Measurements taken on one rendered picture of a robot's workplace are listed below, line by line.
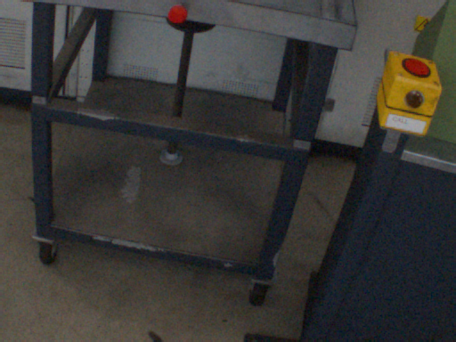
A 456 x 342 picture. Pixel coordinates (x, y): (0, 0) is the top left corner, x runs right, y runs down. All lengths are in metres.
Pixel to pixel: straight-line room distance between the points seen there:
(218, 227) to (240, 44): 0.58
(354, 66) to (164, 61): 0.55
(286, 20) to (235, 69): 0.89
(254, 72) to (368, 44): 0.35
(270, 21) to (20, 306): 0.95
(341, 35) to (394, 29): 0.77
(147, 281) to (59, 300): 0.24
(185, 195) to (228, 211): 0.11
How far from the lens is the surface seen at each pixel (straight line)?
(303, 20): 1.27
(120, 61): 2.19
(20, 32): 2.21
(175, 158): 1.91
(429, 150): 1.20
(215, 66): 2.15
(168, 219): 1.77
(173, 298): 1.83
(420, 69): 1.10
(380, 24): 2.04
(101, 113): 1.48
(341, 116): 2.21
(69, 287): 1.83
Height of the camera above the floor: 1.44
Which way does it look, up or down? 41 degrees down
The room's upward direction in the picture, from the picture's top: 11 degrees clockwise
